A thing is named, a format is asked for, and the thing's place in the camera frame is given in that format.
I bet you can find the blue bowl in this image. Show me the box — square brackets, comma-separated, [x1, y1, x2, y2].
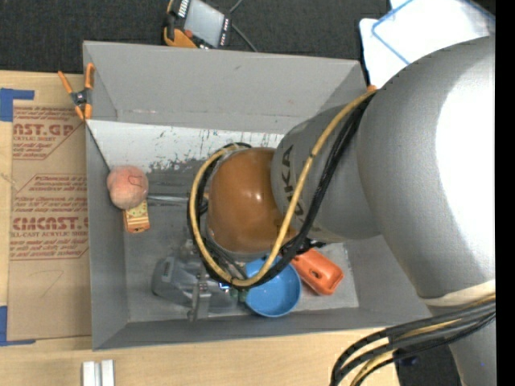
[244, 255, 303, 318]

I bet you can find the pink peach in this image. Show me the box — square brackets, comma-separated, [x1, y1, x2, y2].
[105, 164, 150, 211]

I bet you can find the small orange patterned box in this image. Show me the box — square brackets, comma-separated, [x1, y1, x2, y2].
[122, 199, 151, 234]

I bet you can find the brown cardboard board red print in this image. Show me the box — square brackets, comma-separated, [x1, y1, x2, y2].
[0, 69, 93, 347]

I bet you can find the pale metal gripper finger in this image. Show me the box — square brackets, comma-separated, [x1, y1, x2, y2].
[186, 281, 213, 322]

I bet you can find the clear plastic bottle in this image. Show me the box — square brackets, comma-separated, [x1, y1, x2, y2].
[150, 255, 239, 310]

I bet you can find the grey metal bin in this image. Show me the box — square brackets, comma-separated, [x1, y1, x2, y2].
[82, 40, 434, 351]

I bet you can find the orange rounded block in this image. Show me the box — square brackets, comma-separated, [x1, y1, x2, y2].
[290, 247, 345, 297]

